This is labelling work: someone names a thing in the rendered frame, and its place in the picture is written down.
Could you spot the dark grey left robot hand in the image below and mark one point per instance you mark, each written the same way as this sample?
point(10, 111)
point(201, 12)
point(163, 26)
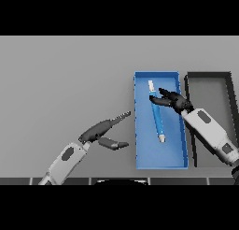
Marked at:
point(98, 130)

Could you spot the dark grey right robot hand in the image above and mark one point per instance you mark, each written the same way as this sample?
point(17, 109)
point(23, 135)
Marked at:
point(174, 100)

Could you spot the blue pipe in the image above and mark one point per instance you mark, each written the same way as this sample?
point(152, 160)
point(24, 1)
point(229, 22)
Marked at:
point(157, 115)

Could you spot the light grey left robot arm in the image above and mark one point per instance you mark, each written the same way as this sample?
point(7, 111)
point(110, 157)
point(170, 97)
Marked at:
point(63, 161)

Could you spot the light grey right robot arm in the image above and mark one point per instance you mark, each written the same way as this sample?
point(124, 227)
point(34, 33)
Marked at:
point(211, 134)

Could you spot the dark grey bin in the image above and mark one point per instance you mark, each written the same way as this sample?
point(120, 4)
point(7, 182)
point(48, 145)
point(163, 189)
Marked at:
point(214, 90)

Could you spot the blue bin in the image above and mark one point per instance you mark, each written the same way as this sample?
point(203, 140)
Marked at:
point(146, 146)

